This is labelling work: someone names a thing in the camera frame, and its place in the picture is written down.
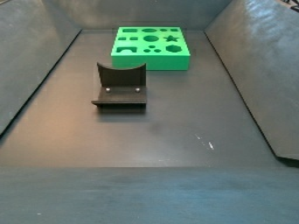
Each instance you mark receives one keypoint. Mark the black curved holder stand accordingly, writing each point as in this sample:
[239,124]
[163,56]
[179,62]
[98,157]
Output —
[123,80]

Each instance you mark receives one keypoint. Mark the green shape sorter block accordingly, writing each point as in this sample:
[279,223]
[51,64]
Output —
[156,46]

